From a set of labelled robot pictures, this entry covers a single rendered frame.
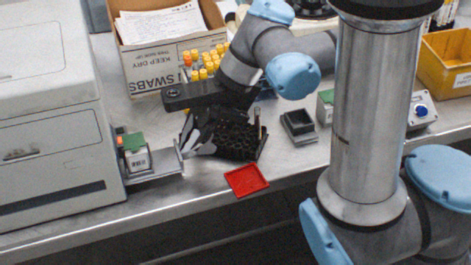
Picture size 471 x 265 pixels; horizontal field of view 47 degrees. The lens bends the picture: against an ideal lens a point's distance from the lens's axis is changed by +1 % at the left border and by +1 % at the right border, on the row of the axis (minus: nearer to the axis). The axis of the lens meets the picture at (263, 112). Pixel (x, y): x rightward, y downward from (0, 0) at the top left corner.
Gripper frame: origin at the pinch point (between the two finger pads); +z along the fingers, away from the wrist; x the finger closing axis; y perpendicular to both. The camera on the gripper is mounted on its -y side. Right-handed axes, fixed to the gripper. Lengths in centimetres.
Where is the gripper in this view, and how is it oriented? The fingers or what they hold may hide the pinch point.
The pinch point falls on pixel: (181, 153)
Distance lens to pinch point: 106.2
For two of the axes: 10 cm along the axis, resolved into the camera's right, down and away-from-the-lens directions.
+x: -3.3, -6.3, 7.0
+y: 8.2, 1.8, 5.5
